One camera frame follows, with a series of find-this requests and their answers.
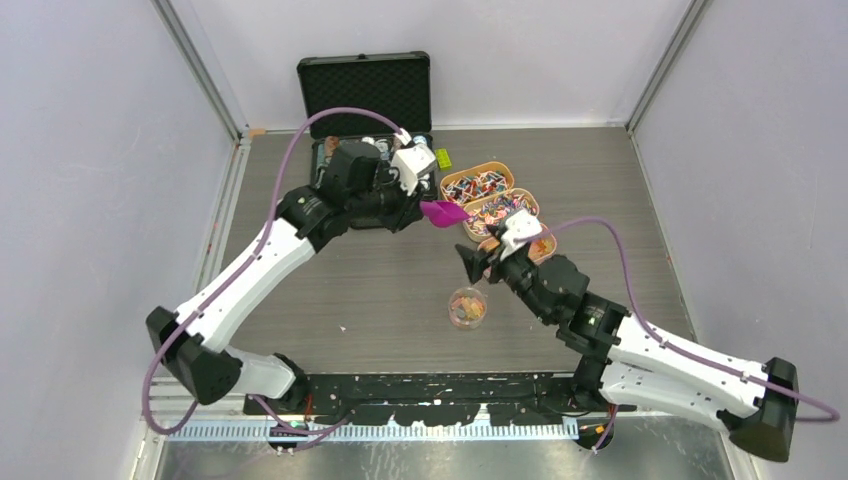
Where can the orange tray with lollipops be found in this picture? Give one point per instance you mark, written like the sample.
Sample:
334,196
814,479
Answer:
475,183

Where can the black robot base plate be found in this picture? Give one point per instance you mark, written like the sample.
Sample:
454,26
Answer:
444,399

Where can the magenta plastic scoop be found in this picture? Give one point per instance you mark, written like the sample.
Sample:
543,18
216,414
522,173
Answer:
443,214

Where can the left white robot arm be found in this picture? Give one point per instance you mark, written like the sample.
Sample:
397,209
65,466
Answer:
195,337

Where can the clear round plastic jar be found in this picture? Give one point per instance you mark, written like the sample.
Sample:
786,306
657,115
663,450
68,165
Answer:
467,308

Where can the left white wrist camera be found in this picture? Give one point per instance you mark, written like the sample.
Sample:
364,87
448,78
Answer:
414,161

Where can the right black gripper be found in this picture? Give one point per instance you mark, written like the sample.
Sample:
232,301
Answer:
477,261

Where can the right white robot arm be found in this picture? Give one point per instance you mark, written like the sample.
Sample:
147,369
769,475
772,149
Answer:
625,361

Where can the pink tray popsicle candies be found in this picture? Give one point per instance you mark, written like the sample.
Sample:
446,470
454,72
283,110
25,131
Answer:
539,249

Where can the beige tray swirl lollipops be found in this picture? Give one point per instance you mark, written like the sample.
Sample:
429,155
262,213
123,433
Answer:
494,208

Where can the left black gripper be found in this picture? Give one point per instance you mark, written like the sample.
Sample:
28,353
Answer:
408,207

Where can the black poker chip case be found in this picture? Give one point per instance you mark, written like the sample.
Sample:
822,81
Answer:
393,85

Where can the yellow-green small block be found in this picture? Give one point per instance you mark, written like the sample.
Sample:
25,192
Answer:
443,159

